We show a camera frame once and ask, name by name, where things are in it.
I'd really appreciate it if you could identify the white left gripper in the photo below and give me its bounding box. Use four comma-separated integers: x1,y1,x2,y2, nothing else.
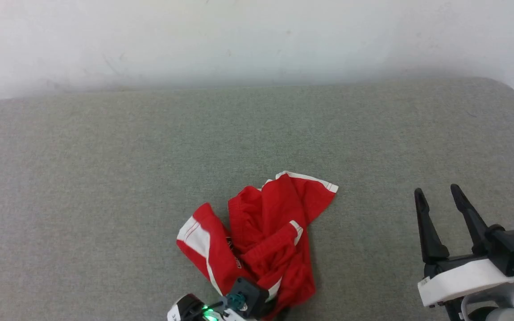
220,307,260,321

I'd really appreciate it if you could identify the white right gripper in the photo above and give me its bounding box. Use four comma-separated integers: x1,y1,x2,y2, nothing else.
414,184,514,321

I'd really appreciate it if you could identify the red garment with white trim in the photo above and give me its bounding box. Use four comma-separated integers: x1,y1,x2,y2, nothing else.
176,171,339,321

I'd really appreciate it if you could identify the grey fabric sofa seat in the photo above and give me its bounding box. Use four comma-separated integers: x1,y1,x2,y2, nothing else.
0,77,514,321

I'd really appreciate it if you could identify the teal left camera connector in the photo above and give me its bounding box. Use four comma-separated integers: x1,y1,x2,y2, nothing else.
225,292,247,311

